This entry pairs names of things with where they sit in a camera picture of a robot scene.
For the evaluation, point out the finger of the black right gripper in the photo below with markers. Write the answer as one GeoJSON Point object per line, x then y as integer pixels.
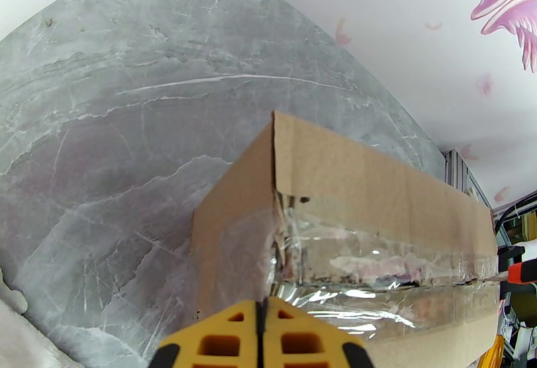
{"type": "Point", "coordinates": [518, 291]}
{"type": "Point", "coordinates": [511, 253]}

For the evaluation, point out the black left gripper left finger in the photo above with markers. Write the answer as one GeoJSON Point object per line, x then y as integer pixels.
{"type": "Point", "coordinates": [218, 337]}

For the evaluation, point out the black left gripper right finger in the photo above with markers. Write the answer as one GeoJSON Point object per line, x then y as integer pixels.
{"type": "Point", "coordinates": [306, 341]}

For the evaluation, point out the red black utility knife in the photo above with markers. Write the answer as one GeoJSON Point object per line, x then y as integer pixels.
{"type": "Point", "coordinates": [522, 272]}

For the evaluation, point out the brown taped cardboard box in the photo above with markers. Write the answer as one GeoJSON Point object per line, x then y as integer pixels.
{"type": "Point", "coordinates": [335, 178]}

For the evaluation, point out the aluminium side rail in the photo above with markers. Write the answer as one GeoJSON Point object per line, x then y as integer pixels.
{"type": "Point", "coordinates": [461, 173]}

